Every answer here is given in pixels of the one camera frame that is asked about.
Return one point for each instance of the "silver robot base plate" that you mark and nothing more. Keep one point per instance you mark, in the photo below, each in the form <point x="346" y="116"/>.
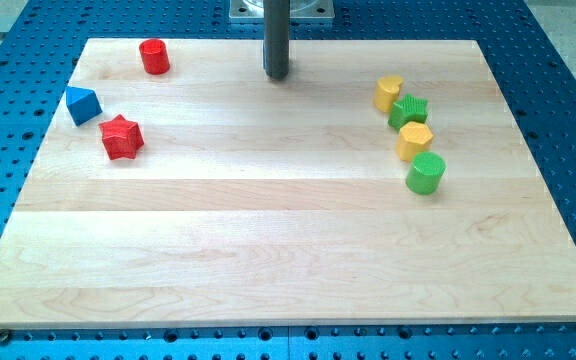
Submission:
<point x="250" y="11"/>

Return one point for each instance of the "yellow heart block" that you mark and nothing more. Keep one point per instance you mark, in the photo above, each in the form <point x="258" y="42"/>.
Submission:
<point x="386" y="92"/>

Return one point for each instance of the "light wooden board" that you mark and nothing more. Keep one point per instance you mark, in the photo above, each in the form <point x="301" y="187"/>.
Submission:
<point x="254" y="202"/>

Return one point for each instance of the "blue triangle block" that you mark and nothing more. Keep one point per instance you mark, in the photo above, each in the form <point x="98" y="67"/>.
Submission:
<point x="82" y="104"/>

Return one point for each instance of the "green star block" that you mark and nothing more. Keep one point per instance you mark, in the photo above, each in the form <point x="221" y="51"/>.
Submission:
<point x="408" y="109"/>

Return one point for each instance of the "green cylinder block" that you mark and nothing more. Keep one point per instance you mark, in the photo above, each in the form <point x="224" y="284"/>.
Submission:
<point x="425" y="173"/>

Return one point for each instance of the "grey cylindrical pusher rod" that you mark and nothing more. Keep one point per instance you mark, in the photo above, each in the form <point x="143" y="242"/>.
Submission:
<point x="276" y="38"/>

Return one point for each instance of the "yellow hexagon block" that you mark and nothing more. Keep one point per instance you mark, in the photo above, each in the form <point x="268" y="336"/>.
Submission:
<point x="413" y="138"/>

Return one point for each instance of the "red star block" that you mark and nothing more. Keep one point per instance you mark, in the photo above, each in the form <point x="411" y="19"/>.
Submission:
<point x="121" y="138"/>

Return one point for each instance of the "red cylinder block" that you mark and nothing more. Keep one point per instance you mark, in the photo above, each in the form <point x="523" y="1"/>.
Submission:
<point x="154" y="56"/>

